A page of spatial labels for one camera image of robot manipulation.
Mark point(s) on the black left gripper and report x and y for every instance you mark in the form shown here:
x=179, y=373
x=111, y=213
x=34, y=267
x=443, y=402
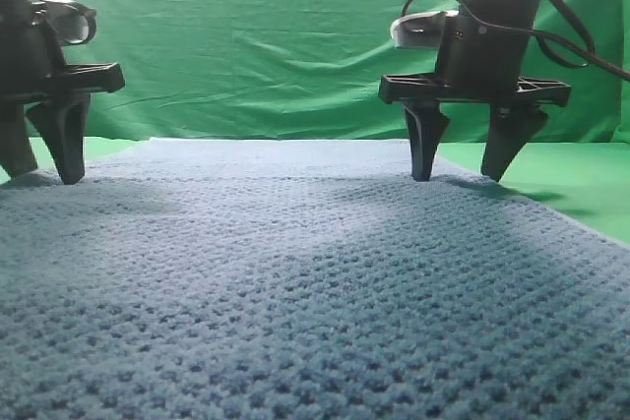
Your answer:
x=34, y=68

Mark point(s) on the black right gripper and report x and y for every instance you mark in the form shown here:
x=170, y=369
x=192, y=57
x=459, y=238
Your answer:
x=479, y=59

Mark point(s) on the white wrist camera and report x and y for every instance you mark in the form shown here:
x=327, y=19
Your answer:
x=422, y=30
x=72, y=22

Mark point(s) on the blue waffle-weave towel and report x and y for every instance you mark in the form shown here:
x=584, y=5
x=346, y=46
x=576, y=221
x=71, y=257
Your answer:
x=187, y=279

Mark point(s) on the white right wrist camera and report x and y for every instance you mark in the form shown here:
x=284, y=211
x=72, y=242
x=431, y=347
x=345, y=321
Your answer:
x=422, y=30

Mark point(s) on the green backdrop cloth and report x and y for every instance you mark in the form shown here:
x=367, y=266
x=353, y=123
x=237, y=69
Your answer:
x=280, y=69

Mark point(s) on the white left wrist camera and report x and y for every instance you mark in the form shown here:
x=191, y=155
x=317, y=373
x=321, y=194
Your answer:
x=72, y=22

